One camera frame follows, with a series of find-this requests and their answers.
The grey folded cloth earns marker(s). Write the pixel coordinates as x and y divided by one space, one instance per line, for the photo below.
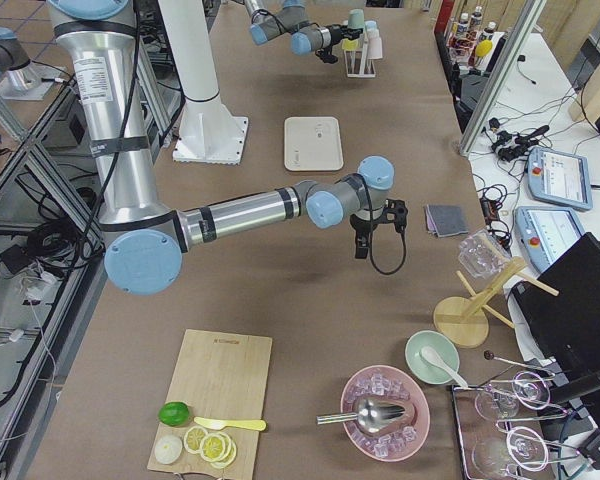
445 220

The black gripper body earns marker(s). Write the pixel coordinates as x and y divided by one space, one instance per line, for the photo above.
361 223
336 34

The wooden cup tree stand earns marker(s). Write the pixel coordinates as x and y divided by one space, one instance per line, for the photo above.
463 320

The green cup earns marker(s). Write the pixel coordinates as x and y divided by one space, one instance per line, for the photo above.
356 19

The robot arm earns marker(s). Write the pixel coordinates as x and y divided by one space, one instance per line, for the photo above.
152 210
306 36

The yellow cup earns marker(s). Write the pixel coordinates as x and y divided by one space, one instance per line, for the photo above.
350 45

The clear ice cubes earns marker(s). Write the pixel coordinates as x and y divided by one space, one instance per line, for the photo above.
400 439

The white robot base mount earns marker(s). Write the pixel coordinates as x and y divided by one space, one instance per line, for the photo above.
208 132

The lemon slices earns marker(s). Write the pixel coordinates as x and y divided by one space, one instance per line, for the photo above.
214 447

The metal ice scoop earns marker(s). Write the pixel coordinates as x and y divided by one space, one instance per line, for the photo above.
372 415

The wine glass rack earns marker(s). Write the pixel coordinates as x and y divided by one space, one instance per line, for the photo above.
516 428

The white ceramic spoon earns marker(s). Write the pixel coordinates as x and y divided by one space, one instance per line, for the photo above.
430 355

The black laptop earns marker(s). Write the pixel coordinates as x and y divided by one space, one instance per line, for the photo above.
566 327

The aluminium frame post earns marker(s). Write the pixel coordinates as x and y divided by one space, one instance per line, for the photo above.
505 64

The white wire cup rack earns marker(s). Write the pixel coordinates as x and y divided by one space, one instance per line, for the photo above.
356 63

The half white onion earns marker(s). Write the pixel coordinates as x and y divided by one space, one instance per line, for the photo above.
168 449

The teach pendant tablet near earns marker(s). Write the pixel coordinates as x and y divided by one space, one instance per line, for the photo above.
546 233

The clear glass mug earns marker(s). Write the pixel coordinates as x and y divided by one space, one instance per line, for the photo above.
481 255

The cream rabbit tray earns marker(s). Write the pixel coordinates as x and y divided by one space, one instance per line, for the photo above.
312 144

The pink cup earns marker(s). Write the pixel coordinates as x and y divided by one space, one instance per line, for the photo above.
375 48

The teach pendant tablet far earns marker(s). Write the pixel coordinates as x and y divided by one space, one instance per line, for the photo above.
559 178

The yellow plastic knife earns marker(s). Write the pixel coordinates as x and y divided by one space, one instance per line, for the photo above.
257 425

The green lime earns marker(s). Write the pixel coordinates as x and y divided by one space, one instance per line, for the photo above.
174 414

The pink bowl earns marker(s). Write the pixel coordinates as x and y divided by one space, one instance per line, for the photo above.
418 400

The teach pendant tablet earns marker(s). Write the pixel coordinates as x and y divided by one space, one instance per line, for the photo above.
546 233
559 178

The yellow lemon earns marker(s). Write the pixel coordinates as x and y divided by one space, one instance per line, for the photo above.
482 50

